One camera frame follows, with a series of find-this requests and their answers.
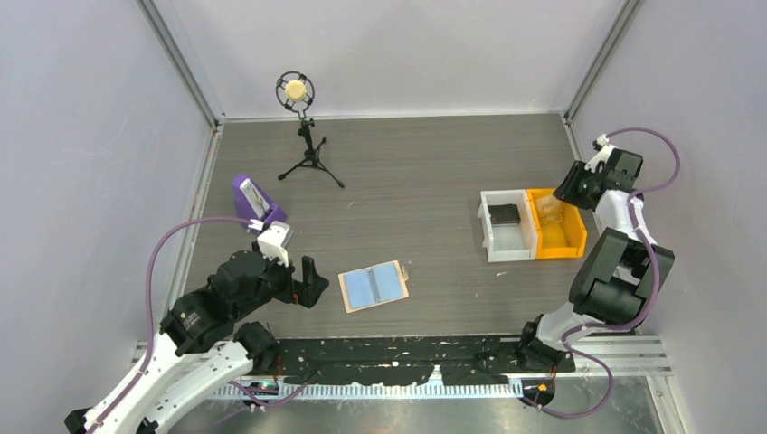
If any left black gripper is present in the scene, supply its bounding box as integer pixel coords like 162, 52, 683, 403
234, 246, 329, 319

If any beige leather card holder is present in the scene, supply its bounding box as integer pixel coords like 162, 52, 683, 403
338, 260, 409, 314

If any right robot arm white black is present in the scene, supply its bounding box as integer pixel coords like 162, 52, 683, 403
516, 145, 675, 372

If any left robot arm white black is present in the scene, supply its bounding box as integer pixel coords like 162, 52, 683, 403
65, 250, 329, 433

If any orange plastic bin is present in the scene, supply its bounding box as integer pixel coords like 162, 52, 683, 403
526, 188, 588, 260

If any black block in white bin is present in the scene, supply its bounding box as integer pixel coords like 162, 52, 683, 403
488, 203, 521, 225

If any white plastic bin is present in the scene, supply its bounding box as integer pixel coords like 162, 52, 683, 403
477, 189, 538, 263

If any purple metronome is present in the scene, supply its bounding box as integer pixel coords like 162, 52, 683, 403
232, 174, 288, 229

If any black microphone on tripod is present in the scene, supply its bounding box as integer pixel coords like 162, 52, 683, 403
275, 71, 346, 188

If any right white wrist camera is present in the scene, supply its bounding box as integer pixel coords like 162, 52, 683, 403
584, 134, 617, 174

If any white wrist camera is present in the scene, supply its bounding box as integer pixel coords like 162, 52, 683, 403
584, 134, 617, 174
256, 222, 293, 267

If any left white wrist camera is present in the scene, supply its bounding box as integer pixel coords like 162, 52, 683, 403
256, 222, 293, 267

